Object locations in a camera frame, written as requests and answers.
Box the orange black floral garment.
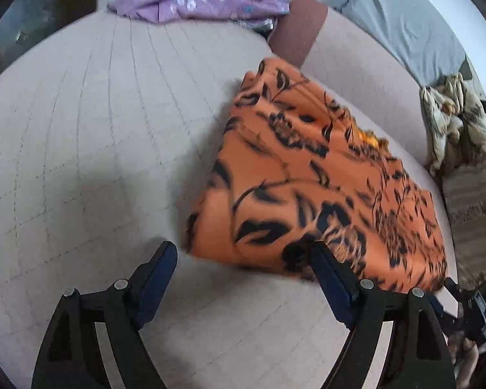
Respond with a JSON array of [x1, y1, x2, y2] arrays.
[[184, 57, 448, 293]]

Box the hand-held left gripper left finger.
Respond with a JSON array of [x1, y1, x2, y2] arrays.
[[31, 241, 178, 389]]

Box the grey pillow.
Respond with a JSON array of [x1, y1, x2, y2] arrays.
[[333, 0, 468, 88]]

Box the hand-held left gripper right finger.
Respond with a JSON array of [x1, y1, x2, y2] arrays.
[[309, 242, 457, 389]]

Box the beige shaggy rug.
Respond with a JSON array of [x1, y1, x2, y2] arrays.
[[441, 155, 486, 355]]

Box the person's right hand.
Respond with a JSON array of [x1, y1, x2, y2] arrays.
[[449, 330, 480, 388]]

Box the cream floral crumpled cloth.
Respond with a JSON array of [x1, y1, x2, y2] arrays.
[[419, 72, 486, 178]]

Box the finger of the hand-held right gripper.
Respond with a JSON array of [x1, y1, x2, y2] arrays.
[[427, 277, 466, 334]]

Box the beige bolster with brown end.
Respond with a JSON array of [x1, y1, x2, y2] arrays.
[[268, 0, 444, 175]]

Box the dark wooden furniture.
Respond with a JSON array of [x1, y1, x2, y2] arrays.
[[0, 0, 104, 86]]

